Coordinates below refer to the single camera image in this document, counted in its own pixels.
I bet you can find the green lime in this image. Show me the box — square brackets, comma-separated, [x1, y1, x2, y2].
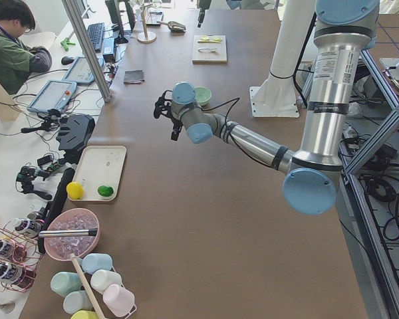
[97, 185, 114, 197]

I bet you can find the pastel cup rack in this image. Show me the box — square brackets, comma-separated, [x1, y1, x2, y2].
[51, 253, 137, 318]

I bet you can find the pink bowl with ice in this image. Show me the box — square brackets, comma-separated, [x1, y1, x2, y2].
[38, 208, 100, 261]

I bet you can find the black monitor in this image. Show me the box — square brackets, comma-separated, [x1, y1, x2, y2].
[105, 0, 136, 45]

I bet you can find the black keyboard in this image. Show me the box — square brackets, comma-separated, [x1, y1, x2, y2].
[86, 23, 105, 52]

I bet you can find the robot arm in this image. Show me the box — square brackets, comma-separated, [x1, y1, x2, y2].
[164, 1, 380, 215]

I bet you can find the grey folded cloth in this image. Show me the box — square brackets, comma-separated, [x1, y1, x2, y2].
[123, 70, 144, 84]

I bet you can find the wooden mug tree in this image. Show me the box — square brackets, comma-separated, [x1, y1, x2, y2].
[134, 1, 162, 44]

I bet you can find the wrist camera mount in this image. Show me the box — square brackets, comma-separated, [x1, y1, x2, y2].
[153, 90, 172, 119]

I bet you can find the seated person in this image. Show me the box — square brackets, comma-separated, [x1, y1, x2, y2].
[0, 0, 53, 95]

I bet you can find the teach pendant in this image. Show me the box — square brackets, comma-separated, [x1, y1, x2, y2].
[27, 80, 77, 114]
[63, 56, 94, 86]

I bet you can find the white ceramic spoon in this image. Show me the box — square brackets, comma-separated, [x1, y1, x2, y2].
[198, 47, 218, 53]

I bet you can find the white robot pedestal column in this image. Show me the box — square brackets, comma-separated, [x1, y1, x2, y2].
[250, 0, 315, 118]

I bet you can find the upper teach pendant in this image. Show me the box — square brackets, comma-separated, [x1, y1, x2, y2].
[63, 56, 94, 86]

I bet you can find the upper lemon slice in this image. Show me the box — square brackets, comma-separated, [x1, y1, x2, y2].
[198, 37, 210, 43]

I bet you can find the yellow lemon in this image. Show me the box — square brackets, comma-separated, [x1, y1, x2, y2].
[66, 181, 84, 200]

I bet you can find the aluminium frame post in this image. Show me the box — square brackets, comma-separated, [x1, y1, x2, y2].
[61, 0, 111, 103]

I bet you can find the steel scoop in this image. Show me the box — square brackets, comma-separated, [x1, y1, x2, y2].
[158, 21, 186, 33]

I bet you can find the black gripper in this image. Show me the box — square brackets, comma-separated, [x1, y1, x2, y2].
[197, 0, 211, 28]
[170, 108, 183, 141]

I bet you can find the lower teach pendant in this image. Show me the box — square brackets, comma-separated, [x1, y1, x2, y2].
[27, 80, 77, 114]

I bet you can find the bamboo cutting board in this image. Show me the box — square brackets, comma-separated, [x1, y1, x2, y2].
[192, 35, 227, 64]

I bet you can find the cream tray with bear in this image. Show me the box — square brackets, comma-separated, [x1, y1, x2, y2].
[68, 146, 126, 202]

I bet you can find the pale green bowl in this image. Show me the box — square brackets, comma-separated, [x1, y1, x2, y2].
[194, 86, 212, 106]

